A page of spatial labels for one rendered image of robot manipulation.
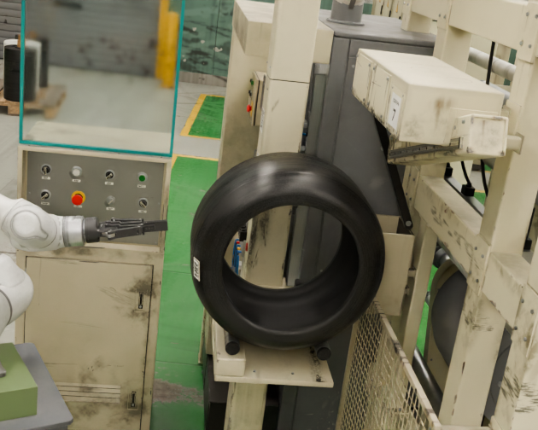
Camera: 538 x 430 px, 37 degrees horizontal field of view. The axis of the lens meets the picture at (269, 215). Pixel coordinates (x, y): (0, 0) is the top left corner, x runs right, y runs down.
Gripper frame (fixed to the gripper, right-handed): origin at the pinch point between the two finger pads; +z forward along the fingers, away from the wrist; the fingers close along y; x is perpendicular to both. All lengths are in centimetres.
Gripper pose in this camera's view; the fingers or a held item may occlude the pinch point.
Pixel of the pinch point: (155, 225)
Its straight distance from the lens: 235.9
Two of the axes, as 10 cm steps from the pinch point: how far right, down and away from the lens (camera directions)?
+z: 9.9, -0.6, 0.8
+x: 0.3, 9.4, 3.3
